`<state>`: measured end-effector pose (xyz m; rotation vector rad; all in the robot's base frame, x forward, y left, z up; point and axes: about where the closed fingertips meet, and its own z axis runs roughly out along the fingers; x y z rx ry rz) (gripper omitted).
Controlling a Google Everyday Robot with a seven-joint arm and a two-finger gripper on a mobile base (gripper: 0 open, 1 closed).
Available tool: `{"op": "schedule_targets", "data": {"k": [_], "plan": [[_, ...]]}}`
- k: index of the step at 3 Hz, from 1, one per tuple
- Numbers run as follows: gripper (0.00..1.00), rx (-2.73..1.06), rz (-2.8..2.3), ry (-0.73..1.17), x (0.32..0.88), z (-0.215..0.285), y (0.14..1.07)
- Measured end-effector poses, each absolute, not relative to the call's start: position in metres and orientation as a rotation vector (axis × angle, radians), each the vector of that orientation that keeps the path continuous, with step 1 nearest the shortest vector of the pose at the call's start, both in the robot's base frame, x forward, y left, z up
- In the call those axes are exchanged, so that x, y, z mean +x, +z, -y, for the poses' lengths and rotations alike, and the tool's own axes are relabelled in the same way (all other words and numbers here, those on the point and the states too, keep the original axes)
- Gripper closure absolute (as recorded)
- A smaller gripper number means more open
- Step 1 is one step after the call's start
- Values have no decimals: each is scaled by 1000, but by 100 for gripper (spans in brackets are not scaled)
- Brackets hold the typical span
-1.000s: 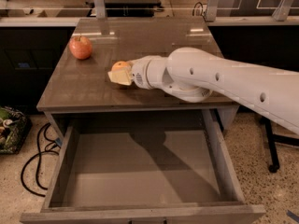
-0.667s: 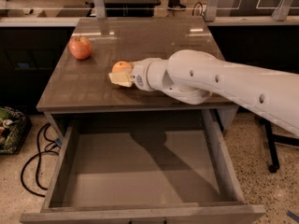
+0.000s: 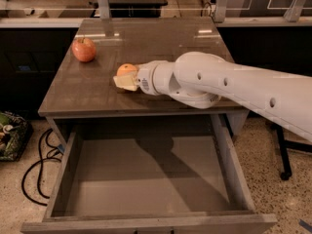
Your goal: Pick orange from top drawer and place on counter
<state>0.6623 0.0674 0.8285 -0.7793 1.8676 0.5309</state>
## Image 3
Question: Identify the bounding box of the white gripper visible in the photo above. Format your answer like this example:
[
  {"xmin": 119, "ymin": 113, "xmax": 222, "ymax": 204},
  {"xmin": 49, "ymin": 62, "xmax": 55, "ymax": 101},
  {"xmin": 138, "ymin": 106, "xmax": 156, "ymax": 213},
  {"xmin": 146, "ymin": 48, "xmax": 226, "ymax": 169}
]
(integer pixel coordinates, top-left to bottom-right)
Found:
[{"xmin": 113, "ymin": 60, "xmax": 168, "ymax": 96}]

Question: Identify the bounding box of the orange fruit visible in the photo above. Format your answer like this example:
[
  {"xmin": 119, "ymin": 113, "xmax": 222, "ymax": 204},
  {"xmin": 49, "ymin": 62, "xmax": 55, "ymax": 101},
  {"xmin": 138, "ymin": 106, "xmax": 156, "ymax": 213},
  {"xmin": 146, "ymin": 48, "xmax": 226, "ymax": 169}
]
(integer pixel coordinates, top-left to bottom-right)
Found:
[{"xmin": 117, "ymin": 63, "xmax": 137, "ymax": 76}]

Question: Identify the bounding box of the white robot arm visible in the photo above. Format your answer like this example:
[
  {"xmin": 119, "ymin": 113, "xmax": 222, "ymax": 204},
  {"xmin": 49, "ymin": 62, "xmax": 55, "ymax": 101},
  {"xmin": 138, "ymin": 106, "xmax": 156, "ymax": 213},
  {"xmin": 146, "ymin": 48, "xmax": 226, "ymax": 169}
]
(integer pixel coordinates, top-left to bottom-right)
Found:
[{"xmin": 113, "ymin": 52, "xmax": 312, "ymax": 141}]

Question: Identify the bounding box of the grey counter cabinet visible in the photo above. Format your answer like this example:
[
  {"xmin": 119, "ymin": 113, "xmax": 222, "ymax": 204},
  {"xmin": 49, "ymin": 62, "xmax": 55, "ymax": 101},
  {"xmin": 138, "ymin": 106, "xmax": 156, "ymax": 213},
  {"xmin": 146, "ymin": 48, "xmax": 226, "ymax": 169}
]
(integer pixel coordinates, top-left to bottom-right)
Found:
[{"xmin": 39, "ymin": 18, "xmax": 248, "ymax": 143}]

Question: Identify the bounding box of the grey open drawer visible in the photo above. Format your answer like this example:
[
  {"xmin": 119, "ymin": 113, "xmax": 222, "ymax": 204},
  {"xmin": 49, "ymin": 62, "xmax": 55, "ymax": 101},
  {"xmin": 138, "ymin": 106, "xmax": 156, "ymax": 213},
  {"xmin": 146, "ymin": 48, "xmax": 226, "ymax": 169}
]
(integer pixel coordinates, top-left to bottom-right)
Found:
[{"xmin": 21, "ymin": 115, "xmax": 277, "ymax": 234}]

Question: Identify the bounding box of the red apple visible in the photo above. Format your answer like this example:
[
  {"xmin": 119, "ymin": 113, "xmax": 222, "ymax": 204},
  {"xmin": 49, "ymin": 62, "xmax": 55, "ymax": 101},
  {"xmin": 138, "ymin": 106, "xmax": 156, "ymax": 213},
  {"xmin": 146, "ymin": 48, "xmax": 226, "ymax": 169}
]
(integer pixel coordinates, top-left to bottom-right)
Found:
[{"xmin": 71, "ymin": 37, "xmax": 97, "ymax": 62}]

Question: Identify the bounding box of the dark background table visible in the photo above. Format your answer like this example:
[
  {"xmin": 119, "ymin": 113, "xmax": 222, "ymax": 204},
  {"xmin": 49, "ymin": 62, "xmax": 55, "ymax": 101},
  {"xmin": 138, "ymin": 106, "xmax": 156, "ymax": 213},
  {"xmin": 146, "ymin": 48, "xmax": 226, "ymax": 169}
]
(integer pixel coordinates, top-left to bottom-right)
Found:
[{"xmin": 93, "ymin": 0, "xmax": 168, "ymax": 18}]

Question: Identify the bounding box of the basket of items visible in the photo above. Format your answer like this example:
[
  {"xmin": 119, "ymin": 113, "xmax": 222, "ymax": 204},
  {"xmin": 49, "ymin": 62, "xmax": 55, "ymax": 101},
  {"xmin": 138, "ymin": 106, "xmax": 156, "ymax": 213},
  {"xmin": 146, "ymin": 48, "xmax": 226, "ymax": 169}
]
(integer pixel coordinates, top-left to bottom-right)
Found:
[{"xmin": 0, "ymin": 111, "xmax": 33, "ymax": 162}]

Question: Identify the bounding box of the black stand with wheel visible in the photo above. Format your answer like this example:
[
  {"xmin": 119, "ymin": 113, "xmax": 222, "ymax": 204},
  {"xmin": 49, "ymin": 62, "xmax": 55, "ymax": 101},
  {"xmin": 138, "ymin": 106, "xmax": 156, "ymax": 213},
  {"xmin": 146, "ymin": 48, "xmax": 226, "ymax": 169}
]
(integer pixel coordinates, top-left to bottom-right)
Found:
[{"xmin": 271, "ymin": 124, "xmax": 312, "ymax": 180}]

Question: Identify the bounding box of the black floor cable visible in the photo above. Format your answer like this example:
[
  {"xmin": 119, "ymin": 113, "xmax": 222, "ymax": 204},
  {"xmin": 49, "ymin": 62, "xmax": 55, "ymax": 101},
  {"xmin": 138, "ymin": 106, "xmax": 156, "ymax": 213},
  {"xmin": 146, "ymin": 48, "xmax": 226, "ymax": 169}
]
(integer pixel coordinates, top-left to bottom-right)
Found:
[{"xmin": 20, "ymin": 128, "xmax": 63, "ymax": 208}]

